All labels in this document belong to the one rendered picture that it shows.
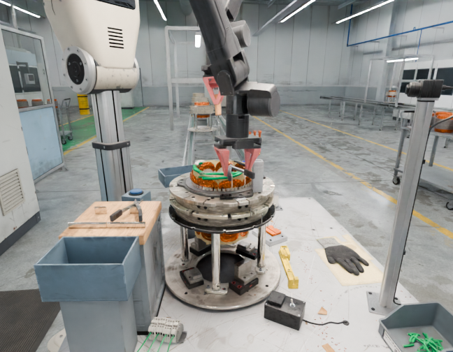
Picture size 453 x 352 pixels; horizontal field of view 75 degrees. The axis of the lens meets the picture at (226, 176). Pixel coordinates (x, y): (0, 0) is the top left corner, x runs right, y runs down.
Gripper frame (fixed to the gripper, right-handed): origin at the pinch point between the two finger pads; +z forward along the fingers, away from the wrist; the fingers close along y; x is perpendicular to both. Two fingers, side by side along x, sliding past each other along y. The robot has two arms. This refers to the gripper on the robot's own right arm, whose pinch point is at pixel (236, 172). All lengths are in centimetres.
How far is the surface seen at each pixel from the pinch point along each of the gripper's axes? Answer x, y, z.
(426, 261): 81, 196, 111
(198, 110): 293, 57, 0
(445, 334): -29, 45, 38
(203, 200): 2.5, -8.4, 7.6
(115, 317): -13.4, -31.1, 25.3
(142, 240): -6.1, -24.6, 12.4
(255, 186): 3.3, 6.9, 5.4
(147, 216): 3.7, -22.8, 10.8
